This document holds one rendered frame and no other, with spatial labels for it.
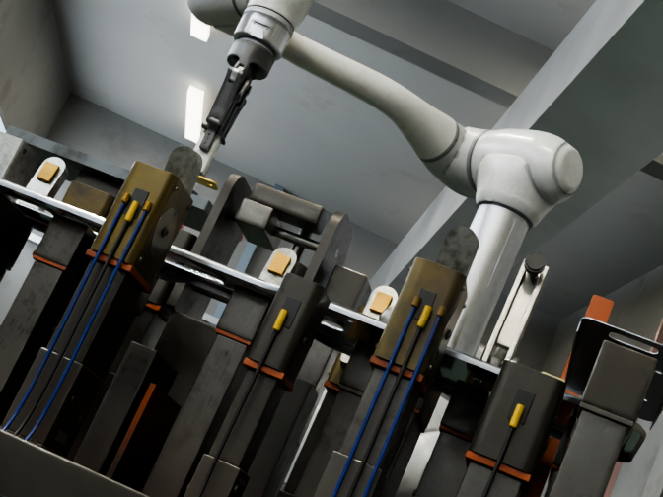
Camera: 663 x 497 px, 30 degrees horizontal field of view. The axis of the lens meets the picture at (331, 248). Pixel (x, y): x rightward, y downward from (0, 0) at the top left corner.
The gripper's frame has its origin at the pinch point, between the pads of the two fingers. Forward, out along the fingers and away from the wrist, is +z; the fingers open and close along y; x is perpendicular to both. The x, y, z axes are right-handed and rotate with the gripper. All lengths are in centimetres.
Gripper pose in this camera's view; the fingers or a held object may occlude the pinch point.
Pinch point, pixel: (203, 154)
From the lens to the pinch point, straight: 203.8
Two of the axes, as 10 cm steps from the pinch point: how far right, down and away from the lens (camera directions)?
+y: 0.3, -2.7, -9.6
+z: -4.0, 8.8, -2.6
